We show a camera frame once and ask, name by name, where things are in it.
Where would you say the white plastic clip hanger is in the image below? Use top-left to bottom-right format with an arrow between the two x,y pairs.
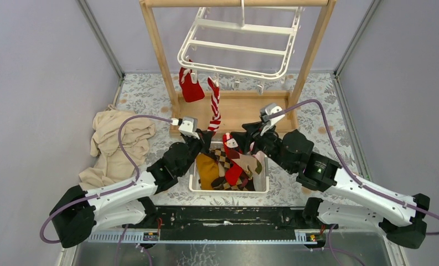
177,7 -> 305,94

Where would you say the floral patterned table mat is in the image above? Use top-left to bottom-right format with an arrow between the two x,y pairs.
115,73 -> 369,207

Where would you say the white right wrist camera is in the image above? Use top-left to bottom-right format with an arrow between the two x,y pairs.
259,103 -> 285,136

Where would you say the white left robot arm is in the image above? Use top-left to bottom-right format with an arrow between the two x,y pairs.
45,130 -> 214,248

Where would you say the white plastic basket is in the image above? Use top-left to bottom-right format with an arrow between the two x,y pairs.
189,141 -> 270,197

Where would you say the wooden hanger stand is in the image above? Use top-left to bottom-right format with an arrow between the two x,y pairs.
140,1 -> 336,134

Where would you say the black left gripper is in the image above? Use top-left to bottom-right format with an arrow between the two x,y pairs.
178,130 -> 214,177

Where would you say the mustard yellow sock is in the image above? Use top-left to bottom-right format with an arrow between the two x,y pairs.
196,154 -> 219,190

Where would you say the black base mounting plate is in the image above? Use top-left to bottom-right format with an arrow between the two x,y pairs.
129,206 -> 331,242

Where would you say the pink patterned sock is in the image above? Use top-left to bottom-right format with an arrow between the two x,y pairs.
250,142 -> 266,164

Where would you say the beige sock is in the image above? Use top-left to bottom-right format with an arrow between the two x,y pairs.
228,150 -> 263,179

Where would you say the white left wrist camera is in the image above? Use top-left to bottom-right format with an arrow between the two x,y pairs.
171,116 -> 200,139

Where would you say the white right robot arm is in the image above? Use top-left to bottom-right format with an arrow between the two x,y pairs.
223,122 -> 430,249

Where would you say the red white striped sock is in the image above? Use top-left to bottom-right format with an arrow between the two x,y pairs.
207,77 -> 221,132

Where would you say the red bow sock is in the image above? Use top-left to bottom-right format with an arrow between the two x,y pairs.
223,133 -> 243,186

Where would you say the plain red sock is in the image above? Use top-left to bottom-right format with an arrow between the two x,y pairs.
179,66 -> 205,103

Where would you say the beige crumpled cloth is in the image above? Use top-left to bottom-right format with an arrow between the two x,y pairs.
79,105 -> 156,190

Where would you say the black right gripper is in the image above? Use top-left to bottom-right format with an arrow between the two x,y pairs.
229,120 -> 294,173

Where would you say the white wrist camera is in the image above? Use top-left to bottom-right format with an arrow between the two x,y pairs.
171,116 -> 200,139
259,103 -> 285,136

